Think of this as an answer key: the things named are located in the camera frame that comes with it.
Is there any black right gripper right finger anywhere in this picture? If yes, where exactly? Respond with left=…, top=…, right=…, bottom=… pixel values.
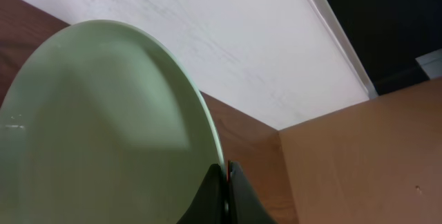
left=228, top=161, right=276, bottom=224

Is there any mint plate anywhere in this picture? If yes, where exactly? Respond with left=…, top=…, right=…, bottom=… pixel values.
left=1, top=20, right=224, bottom=223

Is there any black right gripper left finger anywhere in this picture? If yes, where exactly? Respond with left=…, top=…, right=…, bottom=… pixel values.
left=177, top=164, right=225, bottom=224

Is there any brown cardboard box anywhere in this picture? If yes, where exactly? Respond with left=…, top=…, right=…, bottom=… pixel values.
left=280, top=79, right=441, bottom=223

